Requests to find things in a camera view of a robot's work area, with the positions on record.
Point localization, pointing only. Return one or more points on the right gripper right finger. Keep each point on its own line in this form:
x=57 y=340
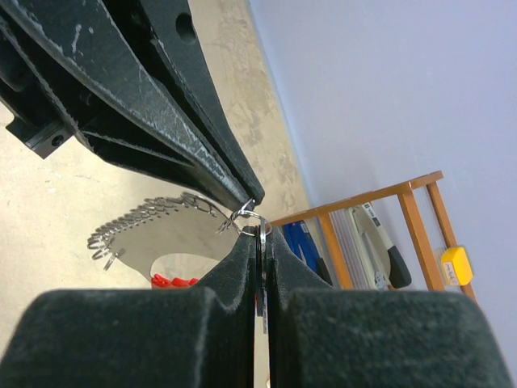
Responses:
x=324 y=337

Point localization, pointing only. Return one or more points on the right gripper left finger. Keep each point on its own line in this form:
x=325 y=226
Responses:
x=202 y=336

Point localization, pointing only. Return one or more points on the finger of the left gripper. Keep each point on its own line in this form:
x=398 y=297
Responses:
x=106 y=97
x=163 y=36

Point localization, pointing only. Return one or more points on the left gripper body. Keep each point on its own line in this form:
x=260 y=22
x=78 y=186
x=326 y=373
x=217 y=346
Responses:
x=36 y=123

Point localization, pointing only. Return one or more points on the red grey key holder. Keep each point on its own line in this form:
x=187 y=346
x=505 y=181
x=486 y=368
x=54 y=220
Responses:
x=173 y=241

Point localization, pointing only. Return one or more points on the silver key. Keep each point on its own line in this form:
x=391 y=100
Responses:
x=261 y=273

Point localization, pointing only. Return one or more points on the grey stapler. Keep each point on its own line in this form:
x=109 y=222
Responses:
x=381 y=261

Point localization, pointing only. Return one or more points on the blue stapler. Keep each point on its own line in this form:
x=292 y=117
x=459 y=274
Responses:
x=301 y=243

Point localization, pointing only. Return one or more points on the yellow block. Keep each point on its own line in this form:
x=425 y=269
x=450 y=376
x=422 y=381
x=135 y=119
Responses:
x=456 y=266

